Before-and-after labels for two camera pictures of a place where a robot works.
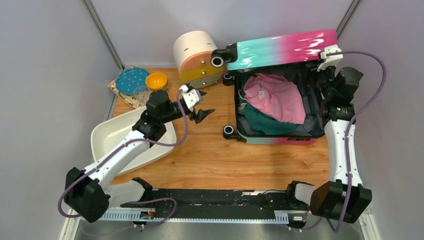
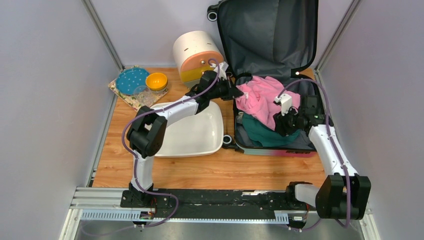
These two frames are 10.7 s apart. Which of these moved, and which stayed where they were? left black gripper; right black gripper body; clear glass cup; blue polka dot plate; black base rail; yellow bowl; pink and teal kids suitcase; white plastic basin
Moved: white plastic basin; pink and teal kids suitcase; right black gripper body; left black gripper
Stayed: yellow bowl; black base rail; clear glass cup; blue polka dot plate
